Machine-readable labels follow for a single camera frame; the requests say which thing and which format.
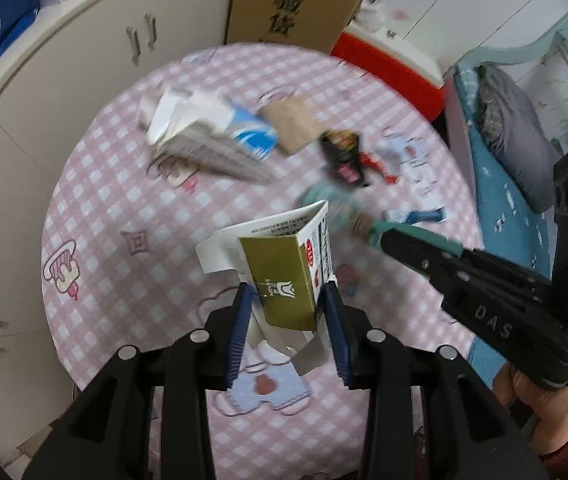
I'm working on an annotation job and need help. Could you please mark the brown paper piece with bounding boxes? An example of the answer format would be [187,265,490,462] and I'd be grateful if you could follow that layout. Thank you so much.
[256,97,323,157]

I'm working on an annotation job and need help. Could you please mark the gold white carton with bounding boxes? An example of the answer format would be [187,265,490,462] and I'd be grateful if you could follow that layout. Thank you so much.
[195,200,345,377]

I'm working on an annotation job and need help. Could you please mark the red candy wrapper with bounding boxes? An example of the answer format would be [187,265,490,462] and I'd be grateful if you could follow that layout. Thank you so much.
[361,152,401,184]

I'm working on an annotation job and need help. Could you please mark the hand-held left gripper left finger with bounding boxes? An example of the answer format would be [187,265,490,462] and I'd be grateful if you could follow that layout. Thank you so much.
[21,284,255,480]

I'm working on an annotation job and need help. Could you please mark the white plastic bag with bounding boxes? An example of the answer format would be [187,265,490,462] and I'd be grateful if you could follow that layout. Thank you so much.
[356,0,391,36]

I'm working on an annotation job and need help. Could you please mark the grey duvet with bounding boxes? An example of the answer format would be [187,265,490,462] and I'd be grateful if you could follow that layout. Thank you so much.
[476,62,568,214]

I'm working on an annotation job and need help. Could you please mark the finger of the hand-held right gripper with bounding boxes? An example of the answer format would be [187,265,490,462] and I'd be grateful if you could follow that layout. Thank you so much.
[381,228,458,292]

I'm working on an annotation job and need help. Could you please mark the large cardboard box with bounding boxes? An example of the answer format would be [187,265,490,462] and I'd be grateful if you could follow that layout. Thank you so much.
[224,0,379,56]

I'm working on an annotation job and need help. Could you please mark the pink checked tablecloth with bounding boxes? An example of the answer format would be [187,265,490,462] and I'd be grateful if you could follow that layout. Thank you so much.
[41,42,485,480]

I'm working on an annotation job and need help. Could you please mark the person's right hand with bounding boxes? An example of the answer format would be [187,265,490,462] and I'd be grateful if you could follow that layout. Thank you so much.
[494,362,568,456]

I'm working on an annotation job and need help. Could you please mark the black red snack wrapper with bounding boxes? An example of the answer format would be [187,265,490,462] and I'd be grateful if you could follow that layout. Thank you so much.
[318,129,372,188]

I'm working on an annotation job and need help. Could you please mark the white blue carton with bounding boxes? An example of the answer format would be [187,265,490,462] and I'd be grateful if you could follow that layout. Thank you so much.
[136,87,285,184]

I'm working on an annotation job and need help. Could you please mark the teal candy print mattress sheet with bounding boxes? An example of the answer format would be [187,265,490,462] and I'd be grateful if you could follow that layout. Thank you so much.
[454,67,565,281]

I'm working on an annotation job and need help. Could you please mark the teal wrapper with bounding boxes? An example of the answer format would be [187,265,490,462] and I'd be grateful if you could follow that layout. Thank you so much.
[349,210,462,258]

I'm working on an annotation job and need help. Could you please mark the red storage bench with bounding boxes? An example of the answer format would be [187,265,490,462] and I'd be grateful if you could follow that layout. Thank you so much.
[331,30,446,122]

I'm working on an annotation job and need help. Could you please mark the white low cabinet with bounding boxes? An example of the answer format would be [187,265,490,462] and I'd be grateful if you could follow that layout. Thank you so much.
[0,0,242,461]

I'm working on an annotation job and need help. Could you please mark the teal bunk bed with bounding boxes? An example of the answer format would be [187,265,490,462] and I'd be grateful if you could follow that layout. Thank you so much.
[443,7,568,211]

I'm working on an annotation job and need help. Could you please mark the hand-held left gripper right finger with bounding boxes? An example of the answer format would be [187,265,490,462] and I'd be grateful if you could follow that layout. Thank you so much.
[319,280,550,480]

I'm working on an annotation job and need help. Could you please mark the blue white wrapper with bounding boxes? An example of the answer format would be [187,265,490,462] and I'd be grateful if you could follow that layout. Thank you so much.
[383,206,447,224]

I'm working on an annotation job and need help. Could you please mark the striped pillow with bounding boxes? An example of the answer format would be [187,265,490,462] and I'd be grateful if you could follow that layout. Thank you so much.
[458,69,481,111]

